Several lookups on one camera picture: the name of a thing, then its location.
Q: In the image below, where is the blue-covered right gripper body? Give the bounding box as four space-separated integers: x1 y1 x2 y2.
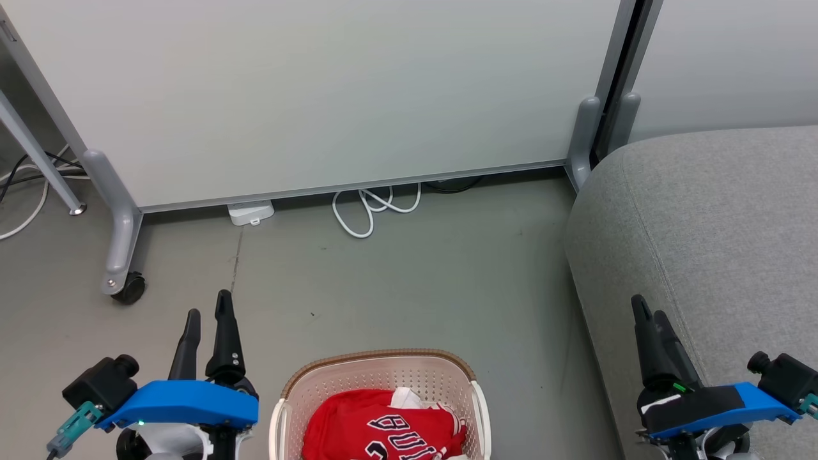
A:
638 381 800 460

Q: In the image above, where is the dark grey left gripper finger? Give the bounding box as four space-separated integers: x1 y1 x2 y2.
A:
168 309 202 383
204 289 258 392

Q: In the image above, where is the blue-covered left gripper body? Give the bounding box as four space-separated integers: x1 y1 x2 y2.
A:
96 380 260 460

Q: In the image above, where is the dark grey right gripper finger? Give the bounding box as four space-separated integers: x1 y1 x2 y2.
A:
631 294 672 391
654 310 704 391

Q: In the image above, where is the red basketball jersey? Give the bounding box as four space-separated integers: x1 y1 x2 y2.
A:
302 388 469 460

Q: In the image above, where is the grey fabric sofa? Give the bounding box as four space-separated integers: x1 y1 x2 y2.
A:
565 125 818 460

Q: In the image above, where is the black caster wheel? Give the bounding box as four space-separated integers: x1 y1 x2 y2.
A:
111 272 147 305

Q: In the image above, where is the white power adapter box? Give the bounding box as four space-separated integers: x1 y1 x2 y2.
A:
228 199 276 227

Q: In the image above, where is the white plastic laundry basket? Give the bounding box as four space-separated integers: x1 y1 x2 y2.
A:
268 348 493 460

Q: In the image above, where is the grey metal table leg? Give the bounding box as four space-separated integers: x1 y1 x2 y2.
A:
0 89 88 217

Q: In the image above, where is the wide white partition panel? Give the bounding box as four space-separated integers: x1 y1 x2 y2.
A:
0 0 641 298

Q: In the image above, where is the looped white cable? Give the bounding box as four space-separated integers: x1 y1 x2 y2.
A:
332 183 423 240

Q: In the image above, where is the long white floor cable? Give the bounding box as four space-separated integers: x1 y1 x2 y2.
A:
0 144 91 242

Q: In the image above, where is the thin black floor cable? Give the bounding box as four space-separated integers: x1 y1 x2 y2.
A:
0 152 85 205

